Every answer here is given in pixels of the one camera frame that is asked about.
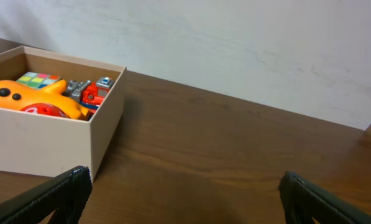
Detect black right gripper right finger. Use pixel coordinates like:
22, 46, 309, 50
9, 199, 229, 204
278, 171, 371, 224

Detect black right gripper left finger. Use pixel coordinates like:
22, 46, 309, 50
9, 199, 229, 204
0, 166, 93, 224

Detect red toy fire truck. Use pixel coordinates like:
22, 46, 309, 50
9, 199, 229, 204
62, 77, 114, 114

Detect yellow rubber duck toy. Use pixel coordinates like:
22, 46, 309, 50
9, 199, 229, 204
0, 80, 91, 120

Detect multicoloured puzzle cube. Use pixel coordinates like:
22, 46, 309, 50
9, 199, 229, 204
16, 72, 62, 89

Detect red polyhedral die ball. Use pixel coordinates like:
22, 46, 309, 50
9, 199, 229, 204
21, 103, 69, 118

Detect beige cardboard box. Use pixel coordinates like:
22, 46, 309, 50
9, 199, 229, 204
0, 46, 126, 177

